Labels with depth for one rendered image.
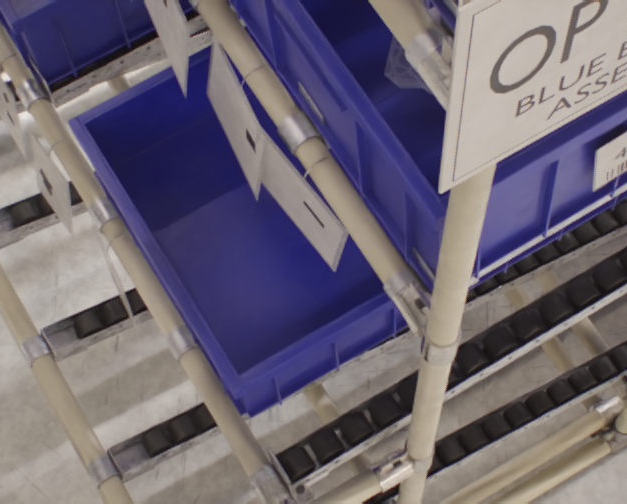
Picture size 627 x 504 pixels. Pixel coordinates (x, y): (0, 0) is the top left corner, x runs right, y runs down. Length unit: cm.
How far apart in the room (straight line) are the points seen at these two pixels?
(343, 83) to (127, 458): 87
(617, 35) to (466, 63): 14
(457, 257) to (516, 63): 28
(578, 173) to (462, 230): 22
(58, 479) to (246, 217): 81
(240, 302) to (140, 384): 78
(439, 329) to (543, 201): 14
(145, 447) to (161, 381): 51
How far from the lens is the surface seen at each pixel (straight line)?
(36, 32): 174
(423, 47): 98
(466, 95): 87
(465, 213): 106
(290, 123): 140
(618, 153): 127
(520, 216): 128
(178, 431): 192
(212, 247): 170
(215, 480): 237
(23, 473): 241
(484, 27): 82
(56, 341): 201
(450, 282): 117
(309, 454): 165
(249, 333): 165
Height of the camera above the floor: 227
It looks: 65 degrees down
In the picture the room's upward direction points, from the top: straight up
